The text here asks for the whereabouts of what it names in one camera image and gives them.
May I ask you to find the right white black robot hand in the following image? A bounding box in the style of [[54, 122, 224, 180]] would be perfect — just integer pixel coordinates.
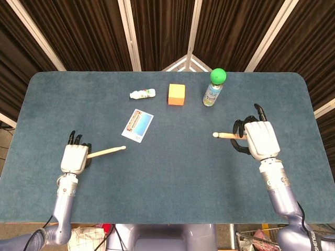
[[230, 103, 281, 161]]

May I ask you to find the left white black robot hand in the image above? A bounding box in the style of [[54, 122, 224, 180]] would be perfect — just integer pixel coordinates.
[[60, 130, 93, 175]]

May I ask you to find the plain wooden drumstick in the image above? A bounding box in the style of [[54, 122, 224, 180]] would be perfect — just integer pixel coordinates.
[[86, 145, 127, 159]]

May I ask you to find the wooden drumstick with black mark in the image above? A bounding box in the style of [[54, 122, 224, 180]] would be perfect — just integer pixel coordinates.
[[212, 132, 248, 140]]

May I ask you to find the light blue drink can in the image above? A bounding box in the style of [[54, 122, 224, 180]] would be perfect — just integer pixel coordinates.
[[202, 81, 224, 107]]

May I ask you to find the blue picture card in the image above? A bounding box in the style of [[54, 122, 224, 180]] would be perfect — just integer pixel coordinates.
[[121, 108, 154, 143]]

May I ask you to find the green ball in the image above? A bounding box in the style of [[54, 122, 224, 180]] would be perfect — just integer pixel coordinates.
[[210, 67, 227, 86]]

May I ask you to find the white checked bag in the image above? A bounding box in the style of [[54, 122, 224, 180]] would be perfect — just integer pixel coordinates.
[[67, 226, 107, 251]]

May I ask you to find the small white plastic bottle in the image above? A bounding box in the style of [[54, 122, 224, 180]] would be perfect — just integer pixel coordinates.
[[129, 88, 156, 100]]

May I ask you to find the orange yellow cube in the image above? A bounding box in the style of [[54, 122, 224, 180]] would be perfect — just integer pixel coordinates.
[[167, 83, 186, 106]]

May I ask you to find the blue table cloth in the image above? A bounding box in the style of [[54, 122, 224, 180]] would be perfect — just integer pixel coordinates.
[[0, 71, 335, 225]]

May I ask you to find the brown curtain screen panel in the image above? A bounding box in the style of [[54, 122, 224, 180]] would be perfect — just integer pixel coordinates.
[[0, 0, 66, 129], [245, 0, 335, 118], [117, 0, 202, 72], [187, 0, 299, 72], [7, 0, 138, 72]]

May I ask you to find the grey robot torso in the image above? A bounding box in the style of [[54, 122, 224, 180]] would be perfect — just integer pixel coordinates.
[[106, 223, 218, 251]]

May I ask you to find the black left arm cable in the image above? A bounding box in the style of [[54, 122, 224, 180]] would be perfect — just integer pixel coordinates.
[[24, 213, 55, 251]]

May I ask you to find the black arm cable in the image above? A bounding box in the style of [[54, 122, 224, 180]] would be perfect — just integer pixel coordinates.
[[24, 213, 55, 251], [296, 200, 316, 237]]

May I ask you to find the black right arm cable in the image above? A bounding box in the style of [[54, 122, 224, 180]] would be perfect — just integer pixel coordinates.
[[296, 200, 316, 237]]

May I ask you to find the black torso cable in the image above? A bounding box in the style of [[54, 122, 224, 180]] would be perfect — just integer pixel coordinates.
[[113, 224, 125, 251]]

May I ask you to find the wire basket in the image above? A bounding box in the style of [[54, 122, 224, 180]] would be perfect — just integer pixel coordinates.
[[236, 226, 286, 251]]

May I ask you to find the white screen foot frame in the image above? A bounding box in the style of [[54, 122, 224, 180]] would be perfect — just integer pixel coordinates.
[[162, 54, 213, 73]]

